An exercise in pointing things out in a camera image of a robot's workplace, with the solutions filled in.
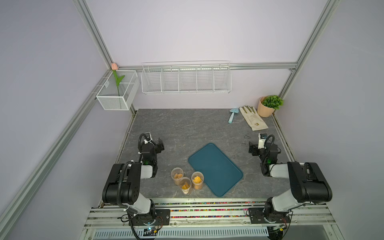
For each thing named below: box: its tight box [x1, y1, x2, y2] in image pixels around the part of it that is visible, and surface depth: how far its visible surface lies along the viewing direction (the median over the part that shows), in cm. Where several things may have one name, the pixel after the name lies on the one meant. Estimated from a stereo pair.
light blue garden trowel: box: [228, 107, 240, 124], surface depth 122 cm
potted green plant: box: [257, 95, 284, 118], surface depth 110 cm
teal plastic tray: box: [188, 143, 243, 197], surface depth 94 cm
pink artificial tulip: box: [111, 62, 125, 97], surface depth 93 cm
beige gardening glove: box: [239, 105, 269, 132], surface depth 118 cm
